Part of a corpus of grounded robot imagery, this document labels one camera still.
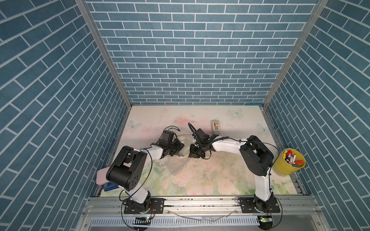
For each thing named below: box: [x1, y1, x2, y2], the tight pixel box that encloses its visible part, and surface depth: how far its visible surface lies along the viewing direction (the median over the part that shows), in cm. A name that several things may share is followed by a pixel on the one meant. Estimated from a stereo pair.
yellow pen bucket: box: [273, 148, 306, 177], surface depth 80 cm
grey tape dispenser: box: [211, 119, 221, 135], surface depth 105 cm
